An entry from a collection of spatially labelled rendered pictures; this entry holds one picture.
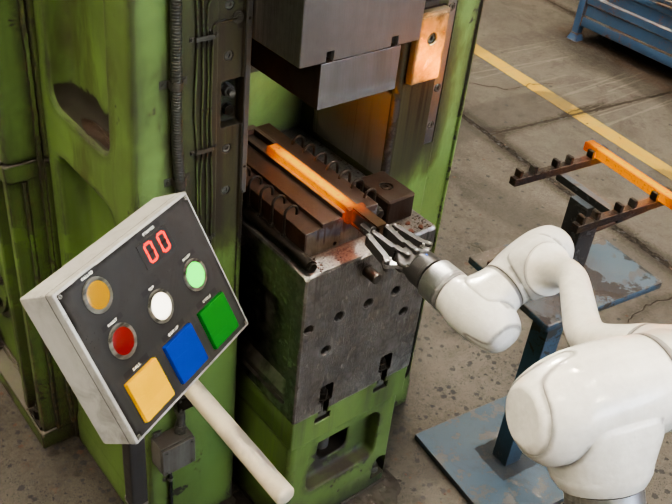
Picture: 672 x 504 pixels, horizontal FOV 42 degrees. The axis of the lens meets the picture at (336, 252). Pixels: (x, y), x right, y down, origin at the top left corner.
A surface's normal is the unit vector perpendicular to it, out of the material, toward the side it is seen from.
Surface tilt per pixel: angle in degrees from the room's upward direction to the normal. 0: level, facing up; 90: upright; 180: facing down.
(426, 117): 90
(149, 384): 60
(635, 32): 90
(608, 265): 0
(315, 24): 90
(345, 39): 90
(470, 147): 0
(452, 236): 0
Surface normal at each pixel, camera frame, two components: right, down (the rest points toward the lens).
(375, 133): -0.78, 0.31
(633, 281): 0.10, -0.80
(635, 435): 0.37, 0.15
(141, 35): 0.62, 0.51
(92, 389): -0.44, 0.50
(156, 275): 0.82, -0.11
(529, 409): -0.93, 0.06
